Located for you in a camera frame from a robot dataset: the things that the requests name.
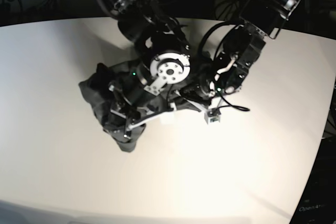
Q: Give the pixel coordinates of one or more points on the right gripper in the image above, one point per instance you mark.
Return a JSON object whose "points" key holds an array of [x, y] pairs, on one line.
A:
{"points": [[126, 124]]}

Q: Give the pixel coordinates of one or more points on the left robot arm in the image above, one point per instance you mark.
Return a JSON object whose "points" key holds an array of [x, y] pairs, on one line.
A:
{"points": [[223, 74]]}

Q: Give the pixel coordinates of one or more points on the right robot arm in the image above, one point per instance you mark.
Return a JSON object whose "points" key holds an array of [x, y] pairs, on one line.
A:
{"points": [[157, 39]]}

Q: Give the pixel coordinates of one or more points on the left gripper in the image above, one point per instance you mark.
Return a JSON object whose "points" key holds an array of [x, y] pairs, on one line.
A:
{"points": [[204, 104]]}

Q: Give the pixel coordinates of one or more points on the grey T-shirt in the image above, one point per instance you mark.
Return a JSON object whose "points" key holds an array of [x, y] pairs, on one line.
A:
{"points": [[125, 82]]}

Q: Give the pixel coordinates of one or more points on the black OpenArm base box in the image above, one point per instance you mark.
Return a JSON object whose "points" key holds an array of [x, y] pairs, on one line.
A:
{"points": [[317, 203]]}

